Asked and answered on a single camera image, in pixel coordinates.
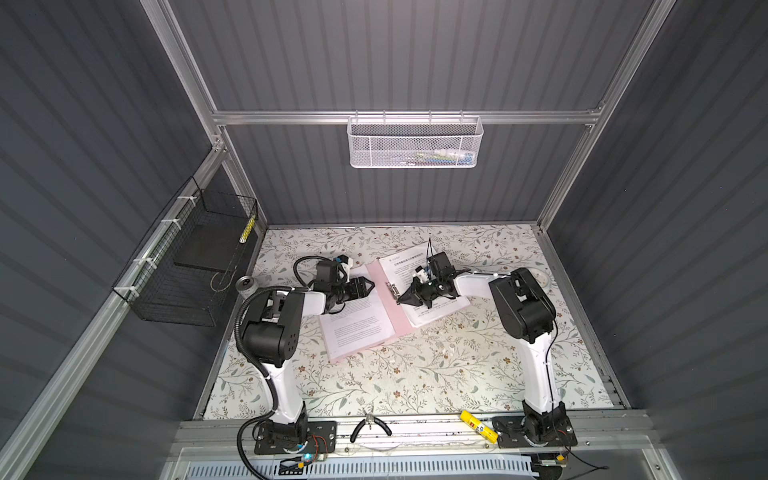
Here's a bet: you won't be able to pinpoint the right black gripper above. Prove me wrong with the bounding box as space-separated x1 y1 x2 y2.
398 278 442 310

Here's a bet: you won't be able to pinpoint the printed paper sheet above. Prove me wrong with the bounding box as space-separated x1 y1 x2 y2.
319 288 395 363
378 240 471 329

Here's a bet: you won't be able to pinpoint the pink file folder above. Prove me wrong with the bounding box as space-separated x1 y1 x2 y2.
319 262 471 363

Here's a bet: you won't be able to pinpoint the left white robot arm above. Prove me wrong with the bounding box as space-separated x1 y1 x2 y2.
234 255 374 449

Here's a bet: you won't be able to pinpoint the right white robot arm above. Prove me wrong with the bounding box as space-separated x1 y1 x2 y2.
395 252 578 449

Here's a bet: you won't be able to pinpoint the metal folder clip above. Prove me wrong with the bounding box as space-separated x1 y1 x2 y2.
386 283 400 300

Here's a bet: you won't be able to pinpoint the silver metal can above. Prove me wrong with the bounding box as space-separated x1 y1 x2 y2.
235 275 259 299

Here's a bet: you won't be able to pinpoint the yellow marker in basket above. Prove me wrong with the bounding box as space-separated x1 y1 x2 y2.
239 216 256 244

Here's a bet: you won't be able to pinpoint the yellow glue tube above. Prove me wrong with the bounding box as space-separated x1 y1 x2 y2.
460 410 499 444

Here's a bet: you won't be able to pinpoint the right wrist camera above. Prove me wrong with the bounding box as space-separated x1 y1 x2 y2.
414 266 430 283

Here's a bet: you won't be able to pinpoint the black corrugated cable conduit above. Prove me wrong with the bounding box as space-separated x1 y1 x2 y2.
233 255 328 480

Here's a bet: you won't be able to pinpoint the black handled pliers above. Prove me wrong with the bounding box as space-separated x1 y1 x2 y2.
349 413 393 444

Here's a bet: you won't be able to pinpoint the white wire mesh basket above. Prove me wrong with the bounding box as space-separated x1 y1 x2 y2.
346 115 484 169

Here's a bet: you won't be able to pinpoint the black wire mesh basket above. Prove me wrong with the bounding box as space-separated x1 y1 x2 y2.
113 178 259 327

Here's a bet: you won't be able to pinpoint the white perforated cable tray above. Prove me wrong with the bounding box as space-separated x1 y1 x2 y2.
185 454 540 480

